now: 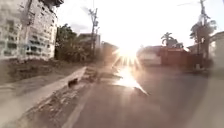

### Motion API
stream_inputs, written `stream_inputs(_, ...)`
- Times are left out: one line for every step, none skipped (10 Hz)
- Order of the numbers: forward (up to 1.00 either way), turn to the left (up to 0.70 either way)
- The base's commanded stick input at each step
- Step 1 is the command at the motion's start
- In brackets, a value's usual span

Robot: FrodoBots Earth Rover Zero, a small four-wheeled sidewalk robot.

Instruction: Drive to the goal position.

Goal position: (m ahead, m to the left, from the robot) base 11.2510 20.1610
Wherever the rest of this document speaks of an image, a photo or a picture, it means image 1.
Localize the grey asphalt road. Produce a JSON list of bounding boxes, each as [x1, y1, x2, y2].
[[61, 64, 224, 128]]

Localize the pale building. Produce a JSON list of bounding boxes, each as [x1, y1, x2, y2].
[[208, 31, 224, 70]]

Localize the pale concrete kerb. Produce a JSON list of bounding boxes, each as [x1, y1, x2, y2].
[[0, 65, 88, 128]]

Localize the palm tree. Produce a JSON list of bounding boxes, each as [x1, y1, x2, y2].
[[160, 31, 175, 48]]

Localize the bare dirt ground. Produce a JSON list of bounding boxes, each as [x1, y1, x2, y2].
[[0, 59, 84, 101]]

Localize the dark green trees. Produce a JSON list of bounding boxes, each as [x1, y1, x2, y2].
[[54, 23, 94, 63]]

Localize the grey block building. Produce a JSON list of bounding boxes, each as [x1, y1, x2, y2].
[[0, 0, 65, 63]]

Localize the utility pole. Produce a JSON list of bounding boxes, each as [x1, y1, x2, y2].
[[196, 0, 211, 69], [88, 7, 100, 63]]

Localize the red-brown wall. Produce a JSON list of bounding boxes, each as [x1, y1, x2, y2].
[[159, 46, 204, 69]]

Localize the dirt strip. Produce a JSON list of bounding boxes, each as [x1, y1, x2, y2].
[[13, 68, 101, 128]]

